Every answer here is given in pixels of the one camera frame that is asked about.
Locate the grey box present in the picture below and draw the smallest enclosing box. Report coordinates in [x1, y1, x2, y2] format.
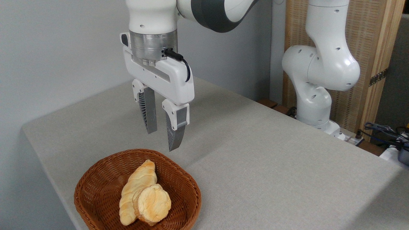
[397, 148, 409, 166]

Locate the brown wooden block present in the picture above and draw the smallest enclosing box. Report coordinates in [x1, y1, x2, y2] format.
[272, 104, 296, 118]
[357, 141, 385, 157]

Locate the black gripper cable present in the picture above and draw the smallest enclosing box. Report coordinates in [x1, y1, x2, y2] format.
[162, 49, 191, 82]

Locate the long twisted bread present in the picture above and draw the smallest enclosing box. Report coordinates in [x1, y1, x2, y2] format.
[119, 160, 158, 226]

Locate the brass screen hinge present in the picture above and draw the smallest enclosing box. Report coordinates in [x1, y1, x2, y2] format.
[369, 68, 389, 87]

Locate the round bread roll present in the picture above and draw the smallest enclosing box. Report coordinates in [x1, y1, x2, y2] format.
[132, 184, 172, 226]

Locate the woven wooden folding screen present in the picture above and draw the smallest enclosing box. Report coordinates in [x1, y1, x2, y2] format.
[282, 0, 405, 136]

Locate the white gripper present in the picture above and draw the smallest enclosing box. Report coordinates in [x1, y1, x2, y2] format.
[120, 32, 195, 152]

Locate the brown wicker basket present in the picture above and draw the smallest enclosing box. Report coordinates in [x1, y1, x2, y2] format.
[74, 149, 202, 230]

